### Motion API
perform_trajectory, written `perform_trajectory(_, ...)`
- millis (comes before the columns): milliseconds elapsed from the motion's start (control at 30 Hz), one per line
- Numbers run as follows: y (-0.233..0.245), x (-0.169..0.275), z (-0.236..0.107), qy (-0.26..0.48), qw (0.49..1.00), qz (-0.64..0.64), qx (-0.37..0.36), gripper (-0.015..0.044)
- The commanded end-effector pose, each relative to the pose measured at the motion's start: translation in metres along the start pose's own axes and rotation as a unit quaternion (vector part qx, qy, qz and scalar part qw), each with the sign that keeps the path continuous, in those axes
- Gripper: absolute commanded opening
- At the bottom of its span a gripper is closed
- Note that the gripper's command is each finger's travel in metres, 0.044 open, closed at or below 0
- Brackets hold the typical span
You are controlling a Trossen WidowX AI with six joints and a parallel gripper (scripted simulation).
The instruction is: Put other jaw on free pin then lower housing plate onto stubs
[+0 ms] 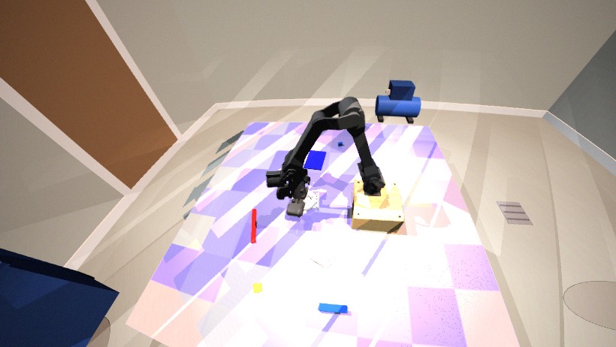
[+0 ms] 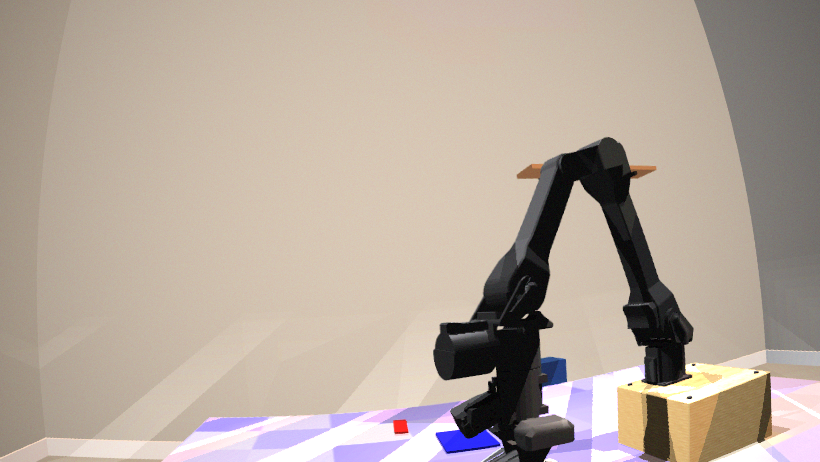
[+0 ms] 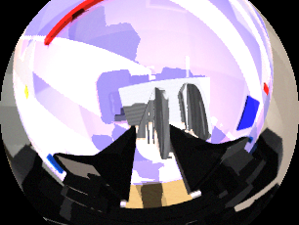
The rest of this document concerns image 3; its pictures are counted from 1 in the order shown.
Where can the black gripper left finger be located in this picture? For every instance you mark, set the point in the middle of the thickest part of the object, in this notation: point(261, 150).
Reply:
point(112, 167)

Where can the blue flat plate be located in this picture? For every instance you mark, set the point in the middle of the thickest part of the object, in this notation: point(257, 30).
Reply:
point(248, 115)

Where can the small red block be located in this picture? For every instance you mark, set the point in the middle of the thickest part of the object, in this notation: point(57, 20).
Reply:
point(266, 88)

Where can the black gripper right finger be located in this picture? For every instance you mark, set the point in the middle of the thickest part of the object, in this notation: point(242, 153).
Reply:
point(198, 159)

